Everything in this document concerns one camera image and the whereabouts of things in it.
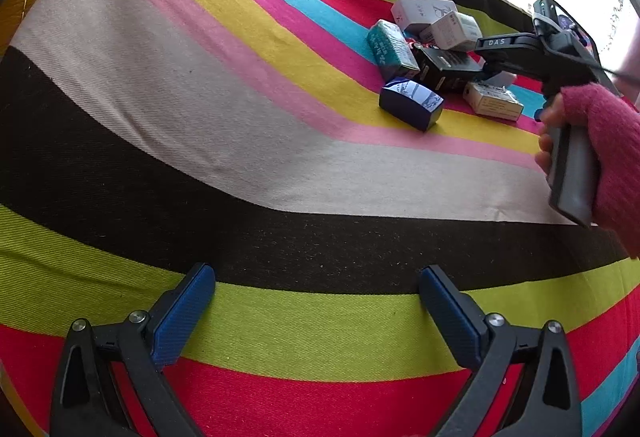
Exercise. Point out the red toy car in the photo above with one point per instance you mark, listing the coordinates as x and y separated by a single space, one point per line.
413 44

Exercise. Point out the person's right forearm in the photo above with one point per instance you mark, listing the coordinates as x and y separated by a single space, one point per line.
615 157

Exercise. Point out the colourful striped cloth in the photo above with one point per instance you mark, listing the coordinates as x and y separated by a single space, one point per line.
200 117

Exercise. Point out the person's right hand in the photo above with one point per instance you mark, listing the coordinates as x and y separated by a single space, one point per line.
550 117

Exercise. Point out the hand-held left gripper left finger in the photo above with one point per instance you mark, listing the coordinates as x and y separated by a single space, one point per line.
182 317

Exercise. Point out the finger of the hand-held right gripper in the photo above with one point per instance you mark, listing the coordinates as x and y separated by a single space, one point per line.
500 43
495 67

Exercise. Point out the white box with black logo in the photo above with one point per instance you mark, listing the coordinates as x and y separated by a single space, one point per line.
417 12

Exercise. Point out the white and grey box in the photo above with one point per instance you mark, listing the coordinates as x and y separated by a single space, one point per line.
450 31

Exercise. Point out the white box with orange print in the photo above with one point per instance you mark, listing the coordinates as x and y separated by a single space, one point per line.
492 99

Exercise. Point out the teal box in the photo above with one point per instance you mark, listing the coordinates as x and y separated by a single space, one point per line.
392 49

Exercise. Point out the navy blue box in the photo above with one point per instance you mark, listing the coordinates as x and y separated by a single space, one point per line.
411 99

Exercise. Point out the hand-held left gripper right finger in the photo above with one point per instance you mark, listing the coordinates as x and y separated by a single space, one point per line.
450 317

